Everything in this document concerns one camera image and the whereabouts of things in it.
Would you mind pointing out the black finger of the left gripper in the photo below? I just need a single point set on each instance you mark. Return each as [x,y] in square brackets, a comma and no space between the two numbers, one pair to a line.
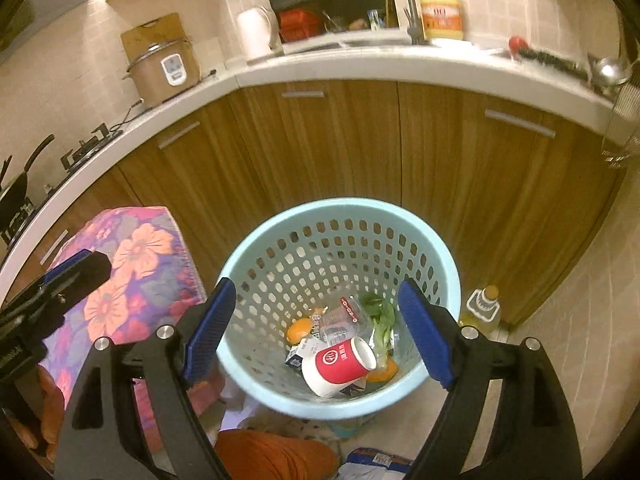
[72,280]

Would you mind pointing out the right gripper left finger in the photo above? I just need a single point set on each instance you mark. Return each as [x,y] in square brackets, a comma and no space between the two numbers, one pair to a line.
[102,437]

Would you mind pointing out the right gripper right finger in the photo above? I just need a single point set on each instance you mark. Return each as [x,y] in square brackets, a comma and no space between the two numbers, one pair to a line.
[533,435]

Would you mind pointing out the red white paper cup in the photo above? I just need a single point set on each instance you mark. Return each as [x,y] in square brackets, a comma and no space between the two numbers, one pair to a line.
[332,369]

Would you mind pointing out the wooden kitchen cabinets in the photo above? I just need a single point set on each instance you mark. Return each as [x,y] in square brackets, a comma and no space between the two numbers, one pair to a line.
[516,193]

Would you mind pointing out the floral tablecloth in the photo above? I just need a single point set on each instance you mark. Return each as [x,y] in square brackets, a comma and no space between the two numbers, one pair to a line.
[153,282]

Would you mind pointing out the black wok with lid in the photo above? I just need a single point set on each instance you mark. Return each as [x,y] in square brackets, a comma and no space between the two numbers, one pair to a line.
[14,194]

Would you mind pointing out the orange stool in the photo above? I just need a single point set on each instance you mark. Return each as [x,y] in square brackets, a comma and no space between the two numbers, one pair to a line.
[251,454]

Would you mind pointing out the oil bottle on floor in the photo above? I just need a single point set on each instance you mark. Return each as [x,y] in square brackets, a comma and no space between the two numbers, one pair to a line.
[482,310]

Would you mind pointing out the black gas stove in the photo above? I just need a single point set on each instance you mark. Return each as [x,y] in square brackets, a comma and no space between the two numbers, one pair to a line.
[40,190]

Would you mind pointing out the blue white packet on floor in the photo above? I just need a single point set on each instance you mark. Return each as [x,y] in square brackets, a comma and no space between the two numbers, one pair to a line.
[373,464]

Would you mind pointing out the green leafy vegetable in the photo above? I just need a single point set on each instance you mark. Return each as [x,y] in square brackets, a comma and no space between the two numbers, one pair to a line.
[382,316]

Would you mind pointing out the orange peel in basket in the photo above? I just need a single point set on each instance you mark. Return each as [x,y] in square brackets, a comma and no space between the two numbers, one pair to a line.
[298,330]

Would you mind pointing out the small carton in basket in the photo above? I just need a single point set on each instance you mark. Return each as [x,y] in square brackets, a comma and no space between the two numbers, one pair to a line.
[306,348]

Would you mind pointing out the clear plastic bag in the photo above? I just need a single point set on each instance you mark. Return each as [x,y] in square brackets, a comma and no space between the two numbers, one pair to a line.
[342,317]

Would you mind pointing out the light blue perforated basket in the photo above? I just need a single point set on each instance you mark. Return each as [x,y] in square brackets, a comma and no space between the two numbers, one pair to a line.
[288,267]

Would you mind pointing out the brown rice cooker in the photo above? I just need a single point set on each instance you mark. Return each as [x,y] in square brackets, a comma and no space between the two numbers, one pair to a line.
[164,71]

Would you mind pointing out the wooden cutting board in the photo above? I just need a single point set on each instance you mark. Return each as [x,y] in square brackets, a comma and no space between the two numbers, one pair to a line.
[136,41]

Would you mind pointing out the white electric kettle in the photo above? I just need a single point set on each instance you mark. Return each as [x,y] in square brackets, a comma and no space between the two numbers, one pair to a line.
[259,34]

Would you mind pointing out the red container by sink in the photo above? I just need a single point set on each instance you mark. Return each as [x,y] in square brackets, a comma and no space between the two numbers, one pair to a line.
[299,24]

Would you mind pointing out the metal ladle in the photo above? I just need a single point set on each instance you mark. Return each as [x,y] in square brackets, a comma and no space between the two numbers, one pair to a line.
[609,72]

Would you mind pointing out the red tomato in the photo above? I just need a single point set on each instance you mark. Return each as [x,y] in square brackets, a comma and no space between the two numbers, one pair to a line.
[516,44]

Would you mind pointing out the yellow cooking oil jug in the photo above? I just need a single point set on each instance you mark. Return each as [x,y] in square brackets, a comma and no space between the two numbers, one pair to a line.
[442,19]

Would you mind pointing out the metal sink faucet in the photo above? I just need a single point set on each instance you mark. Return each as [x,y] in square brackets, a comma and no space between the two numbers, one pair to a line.
[407,0]

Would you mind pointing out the wire strainer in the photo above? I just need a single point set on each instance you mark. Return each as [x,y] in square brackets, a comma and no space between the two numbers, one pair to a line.
[620,141]

